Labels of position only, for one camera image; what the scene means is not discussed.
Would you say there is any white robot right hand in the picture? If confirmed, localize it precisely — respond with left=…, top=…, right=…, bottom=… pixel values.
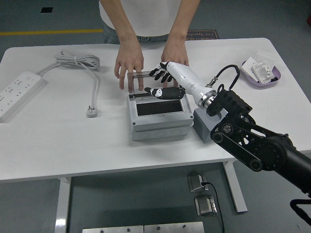
left=144, top=61, right=214, bottom=104

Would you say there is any person's right hand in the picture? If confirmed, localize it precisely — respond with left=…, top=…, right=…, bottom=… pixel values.
left=114, top=42, right=144, bottom=93

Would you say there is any person's left hand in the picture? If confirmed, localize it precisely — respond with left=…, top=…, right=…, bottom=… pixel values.
left=160, top=40, right=190, bottom=67

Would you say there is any grey enclosure box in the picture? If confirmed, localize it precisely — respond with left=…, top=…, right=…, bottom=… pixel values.
left=126, top=70, right=194, bottom=141

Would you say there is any metal floor box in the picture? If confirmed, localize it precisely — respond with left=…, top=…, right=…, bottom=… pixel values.
left=187, top=171, right=207, bottom=194
left=194, top=195, right=218, bottom=216

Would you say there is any dark floor sign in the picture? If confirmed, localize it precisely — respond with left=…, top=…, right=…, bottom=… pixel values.
left=186, top=30, right=220, bottom=41

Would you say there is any person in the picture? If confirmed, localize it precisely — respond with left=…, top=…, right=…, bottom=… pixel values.
left=99, top=0, right=201, bottom=44

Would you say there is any grey cube holder block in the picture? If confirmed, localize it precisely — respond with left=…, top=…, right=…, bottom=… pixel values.
left=193, top=106, right=228, bottom=144

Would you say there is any white flat panel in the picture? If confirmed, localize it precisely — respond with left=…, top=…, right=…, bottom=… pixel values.
left=242, top=57, right=257, bottom=81

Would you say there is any white socket module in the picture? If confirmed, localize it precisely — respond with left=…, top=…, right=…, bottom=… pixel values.
left=251, top=61, right=274, bottom=84

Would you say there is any clear plastic packet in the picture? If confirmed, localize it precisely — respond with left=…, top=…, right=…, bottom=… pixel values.
left=254, top=50, right=277, bottom=67

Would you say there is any yellow floor tape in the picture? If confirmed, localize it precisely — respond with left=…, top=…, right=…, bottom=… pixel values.
left=0, top=29, right=104, bottom=36

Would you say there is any purple plastic tray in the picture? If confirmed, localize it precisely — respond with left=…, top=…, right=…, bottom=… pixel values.
left=240, top=60, right=282, bottom=90

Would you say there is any white power strip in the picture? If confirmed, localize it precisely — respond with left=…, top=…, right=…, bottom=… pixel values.
left=0, top=71, right=46, bottom=123

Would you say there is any white table leg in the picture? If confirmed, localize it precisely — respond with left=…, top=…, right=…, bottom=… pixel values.
left=223, top=161, right=248, bottom=214
left=54, top=177, right=72, bottom=233

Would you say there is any white power cord with plug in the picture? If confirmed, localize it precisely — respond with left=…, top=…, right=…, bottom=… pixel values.
left=36, top=50, right=101, bottom=119

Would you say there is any black floor cable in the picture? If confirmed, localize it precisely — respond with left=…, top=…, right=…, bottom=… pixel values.
left=201, top=181, right=225, bottom=233

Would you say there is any metal base plate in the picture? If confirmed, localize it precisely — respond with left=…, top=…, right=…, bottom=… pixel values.
left=82, top=225, right=144, bottom=233

